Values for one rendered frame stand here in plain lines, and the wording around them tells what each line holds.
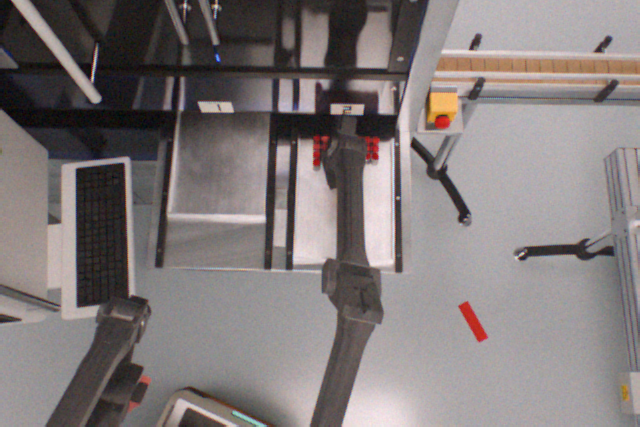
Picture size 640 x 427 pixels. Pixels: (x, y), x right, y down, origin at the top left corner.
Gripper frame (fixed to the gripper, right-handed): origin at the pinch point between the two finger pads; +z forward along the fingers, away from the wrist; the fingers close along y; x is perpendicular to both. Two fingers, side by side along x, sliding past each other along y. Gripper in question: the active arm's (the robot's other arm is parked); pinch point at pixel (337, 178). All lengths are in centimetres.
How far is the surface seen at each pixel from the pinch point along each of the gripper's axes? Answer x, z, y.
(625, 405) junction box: -73, 42, -76
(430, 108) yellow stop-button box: -26.8, -10.3, 10.0
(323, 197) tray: 4.5, 3.8, -3.4
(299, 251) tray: 13.8, 3.5, -16.5
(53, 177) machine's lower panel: 92, 51, 37
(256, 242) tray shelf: 24.5, 3.8, -11.6
